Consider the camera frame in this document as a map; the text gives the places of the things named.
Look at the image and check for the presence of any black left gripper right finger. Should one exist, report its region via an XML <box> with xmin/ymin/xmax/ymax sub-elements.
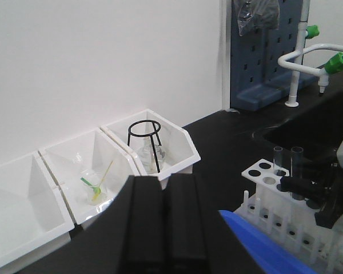
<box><xmin>164</xmin><ymin>174</ymin><xmax>208</xmax><ymax>273</ymax></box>

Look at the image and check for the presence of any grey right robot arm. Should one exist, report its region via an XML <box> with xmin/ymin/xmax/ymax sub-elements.
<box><xmin>280</xmin><ymin>141</ymin><xmax>343</xmax><ymax>228</ymax></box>

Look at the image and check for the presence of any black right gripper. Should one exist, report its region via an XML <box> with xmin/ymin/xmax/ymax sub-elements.
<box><xmin>280</xmin><ymin>164</ymin><xmax>343</xmax><ymax>228</ymax></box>

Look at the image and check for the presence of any white storage bin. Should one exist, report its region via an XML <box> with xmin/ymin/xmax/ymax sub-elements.
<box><xmin>101</xmin><ymin>109</ymin><xmax>201</xmax><ymax>189</ymax></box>
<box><xmin>0</xmin><ymin>152</ymin><xmax>74</xmax><ymax>273</ymax></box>
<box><xmin>39</xmin><ymin>128</ymin><xmax>139</xmax><ymax>228</ymax></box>

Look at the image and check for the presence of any white gooseneck lab faucet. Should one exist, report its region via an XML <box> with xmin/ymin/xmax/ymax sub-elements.
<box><xmin>277</xmin><ymin>0</ymin><xmax>343</xmax><ymax>108</ymax></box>

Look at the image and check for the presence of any clear plastic bag of pegs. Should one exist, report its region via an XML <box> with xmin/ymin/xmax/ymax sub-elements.
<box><xmin>233</xmin><ymin>0</ymin><xmax>280</xmax><ymax>37</ymax></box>

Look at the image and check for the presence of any black sink basin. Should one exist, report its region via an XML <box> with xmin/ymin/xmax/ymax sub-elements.
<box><xmin>252</xmin><ymin>90</ymin><xmax>343</xmax><ymax>160</ymax></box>

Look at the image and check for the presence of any small clear beaker in bin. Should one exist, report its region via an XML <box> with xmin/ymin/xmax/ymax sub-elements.
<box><xmin>80</xmin><ymin>170</ymin><xmax>107</xmax><ymax>206</ymax></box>

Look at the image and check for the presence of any green plastic dropper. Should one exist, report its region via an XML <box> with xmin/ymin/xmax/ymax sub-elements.
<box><xmin>80</xmin><ymin>177</ymin><xmax>101</xmax><ymax>194</ymax></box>

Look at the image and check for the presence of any right white storage bin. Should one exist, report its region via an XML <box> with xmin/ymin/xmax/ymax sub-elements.
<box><xmin>101</xmin><ymin>109</ymin><xmax>201</xmax><ymax>189</ymax></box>

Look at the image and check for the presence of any left white storage bin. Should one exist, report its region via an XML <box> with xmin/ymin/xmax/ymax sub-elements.
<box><xmin>0</xmin><ymin>152</ymin><xmax>74</xmax><ymax>273</ymax></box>

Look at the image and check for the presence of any blue plastic tray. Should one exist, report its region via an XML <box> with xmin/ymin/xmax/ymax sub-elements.
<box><xmin>219</xmin><ymin>210</ymin><xmax>315</xmax><ymax>273</ymax></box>

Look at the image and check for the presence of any white test tube rack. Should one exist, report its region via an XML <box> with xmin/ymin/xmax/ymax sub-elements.
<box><xmin>236</xmin><ymin>159</ymin><xmax>343</xmax><ymax>273</ymax></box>

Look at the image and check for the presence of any clear glass flask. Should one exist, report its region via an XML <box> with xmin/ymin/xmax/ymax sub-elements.
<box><xmin>137</xmin><ymin>139</ymin><xmax>166</xmax><ymax>174</ymax></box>

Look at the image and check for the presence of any black wire tripod stand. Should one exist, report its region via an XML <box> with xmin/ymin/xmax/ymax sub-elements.
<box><xmin>127</xmin><ymin>120</ymin><xmax>162</xmax><ymax>173</ymax></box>

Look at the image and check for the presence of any middle white storage bin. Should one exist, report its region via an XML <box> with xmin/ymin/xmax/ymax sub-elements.
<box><xmin>39</xmin><ymin>128</ymin><xmax>139</xmax><ymax>228</ymax></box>

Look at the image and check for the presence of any test tube in rack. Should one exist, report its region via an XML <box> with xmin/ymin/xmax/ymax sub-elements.
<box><xmin>273</xmin><ymin>146</ymin><xmax>284</xmax><ymax>176</ymax></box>

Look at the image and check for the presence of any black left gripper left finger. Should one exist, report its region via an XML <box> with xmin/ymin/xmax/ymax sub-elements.
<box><xmin>125</xmin><ymin>176</ymin><xmax>165</xmax><ymax>273</ymax></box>

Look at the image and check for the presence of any clear glass test tube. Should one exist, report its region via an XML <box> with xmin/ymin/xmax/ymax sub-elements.
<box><xmin>290</xmin><ymin>146</ymin><xmax>304</xmax><ymax>200</ymax></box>

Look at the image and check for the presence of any blue pegboard drying rack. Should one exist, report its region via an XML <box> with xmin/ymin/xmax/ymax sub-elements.
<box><xmin>230</xmin><ymin>1</ymin><xmax>310</xmax><ymax>111</ymax></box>

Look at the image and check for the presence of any yellow plastic dropper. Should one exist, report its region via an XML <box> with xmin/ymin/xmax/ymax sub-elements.
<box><xmin>91</xmin><ymin>160</ymin><xmax>114</xmax><ymax>201</ymax></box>

